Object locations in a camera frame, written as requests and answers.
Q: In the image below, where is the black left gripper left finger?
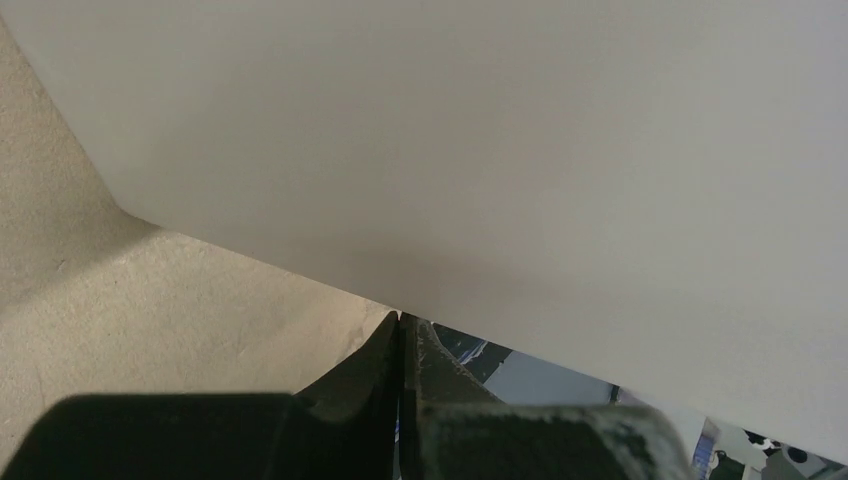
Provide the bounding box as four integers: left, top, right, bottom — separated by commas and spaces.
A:
3, 313, 400, 479

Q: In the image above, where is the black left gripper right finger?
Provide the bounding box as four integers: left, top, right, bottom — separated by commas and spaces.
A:
399, 314, 694, 479

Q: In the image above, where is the white octagonal large container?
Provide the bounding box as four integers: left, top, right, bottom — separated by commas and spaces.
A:
1, 1, 847, 462

